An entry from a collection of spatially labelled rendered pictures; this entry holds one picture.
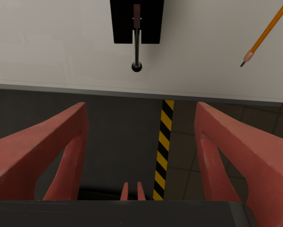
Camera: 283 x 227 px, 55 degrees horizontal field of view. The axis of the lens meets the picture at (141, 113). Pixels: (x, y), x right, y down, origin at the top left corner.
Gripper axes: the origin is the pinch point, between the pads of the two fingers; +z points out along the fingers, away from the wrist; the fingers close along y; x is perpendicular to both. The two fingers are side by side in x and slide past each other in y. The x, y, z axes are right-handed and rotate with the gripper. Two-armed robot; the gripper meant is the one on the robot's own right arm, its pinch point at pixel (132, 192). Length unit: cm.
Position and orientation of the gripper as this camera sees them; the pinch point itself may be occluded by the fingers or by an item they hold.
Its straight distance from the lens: 28.0
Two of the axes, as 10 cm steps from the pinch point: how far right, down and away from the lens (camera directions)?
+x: -0.1, 6.4, 7.7
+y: -10.0, 0.1, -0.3
